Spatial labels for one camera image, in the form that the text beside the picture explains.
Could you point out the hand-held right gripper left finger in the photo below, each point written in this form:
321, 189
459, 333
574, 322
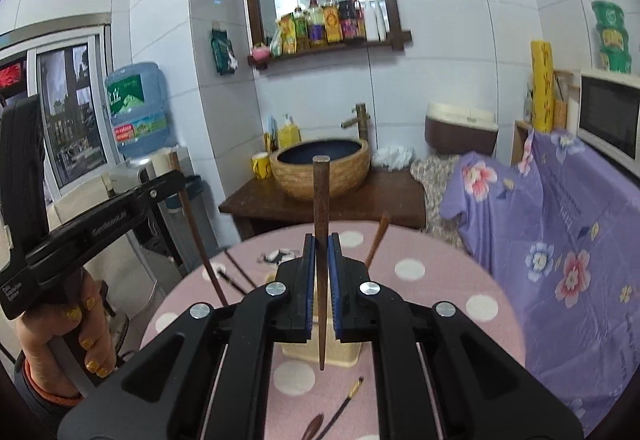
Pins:
309, 270

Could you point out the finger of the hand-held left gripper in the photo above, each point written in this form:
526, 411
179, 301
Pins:
160, 190

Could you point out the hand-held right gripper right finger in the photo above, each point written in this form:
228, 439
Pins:
334, 270

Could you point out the brown wooden chopstick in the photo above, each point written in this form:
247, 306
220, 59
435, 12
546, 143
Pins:
200, 240
321, 195

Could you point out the cream plastic utensil holder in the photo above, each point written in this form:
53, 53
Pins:
300, 355

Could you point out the person's left forearm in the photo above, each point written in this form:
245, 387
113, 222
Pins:
45, 415

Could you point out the person's left hand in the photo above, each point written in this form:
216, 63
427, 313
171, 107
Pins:
40, 350

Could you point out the beige cup tube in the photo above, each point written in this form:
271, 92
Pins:
162, 165

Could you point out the grey water dispenser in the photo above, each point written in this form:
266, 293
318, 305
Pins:
122, 175

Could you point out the beige cloth cover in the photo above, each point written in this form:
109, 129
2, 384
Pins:
75, 202

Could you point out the blue water jug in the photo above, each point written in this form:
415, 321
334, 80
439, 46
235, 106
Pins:
137, 110

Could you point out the metal framed window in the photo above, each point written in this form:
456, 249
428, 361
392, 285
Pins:
70, 120

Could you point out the dark wooden vanity cabinet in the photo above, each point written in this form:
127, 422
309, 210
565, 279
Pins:
390, 200

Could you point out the woven pattern sink basin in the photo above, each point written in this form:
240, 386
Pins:
300, 180

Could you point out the yellow mug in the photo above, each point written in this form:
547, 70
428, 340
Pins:
261, 166

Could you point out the pink polka dot tablecloth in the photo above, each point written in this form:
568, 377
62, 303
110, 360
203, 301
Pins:
450, 280

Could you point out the blue toiletry tube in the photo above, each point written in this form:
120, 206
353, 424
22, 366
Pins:
271, 130

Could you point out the white plastic bag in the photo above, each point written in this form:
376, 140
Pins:
395, 157

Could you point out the yellow soap pump bottle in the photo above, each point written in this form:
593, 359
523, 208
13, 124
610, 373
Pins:
289, 137

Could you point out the grey patterned cloth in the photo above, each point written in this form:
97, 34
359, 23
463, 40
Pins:
435, 180

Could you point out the green packet on hook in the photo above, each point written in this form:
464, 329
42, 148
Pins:
222, 52

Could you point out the bronze faucet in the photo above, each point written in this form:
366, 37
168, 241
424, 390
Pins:
361, 120

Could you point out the small pink pot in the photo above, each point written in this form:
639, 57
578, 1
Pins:
260, 52

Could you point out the brown and cream storage bin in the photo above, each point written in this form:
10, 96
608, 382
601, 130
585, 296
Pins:
455, 135

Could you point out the wooden framed mirror with shelf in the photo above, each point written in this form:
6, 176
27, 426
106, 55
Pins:
255, 20

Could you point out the yellow green seasoning packet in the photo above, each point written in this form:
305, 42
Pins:
286, 37

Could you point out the green bottle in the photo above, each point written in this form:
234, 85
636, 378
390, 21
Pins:
301, 32

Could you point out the wooden shelf unit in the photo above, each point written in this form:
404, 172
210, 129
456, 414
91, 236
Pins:
520, 145

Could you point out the oil bottle with purple label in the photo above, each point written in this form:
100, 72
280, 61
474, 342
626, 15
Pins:
316, 27

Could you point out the oil bottle with orange label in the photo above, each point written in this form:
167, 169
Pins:
332, 22

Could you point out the purple floral cloth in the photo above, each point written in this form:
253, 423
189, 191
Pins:
575, 220

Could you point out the dark soy sauce bottle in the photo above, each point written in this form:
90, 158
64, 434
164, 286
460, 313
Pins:
351, 20

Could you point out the white plastic bottle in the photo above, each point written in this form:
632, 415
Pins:
384, 22
372, 20

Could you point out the small glass bottle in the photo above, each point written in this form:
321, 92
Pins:
528, 107

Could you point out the glass jar with yellow grains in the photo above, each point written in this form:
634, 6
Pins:
562, 112

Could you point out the yellow paper roll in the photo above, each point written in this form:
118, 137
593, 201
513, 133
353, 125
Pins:
542, 85

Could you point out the white microwave oven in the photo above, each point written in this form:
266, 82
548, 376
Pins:
605, 120

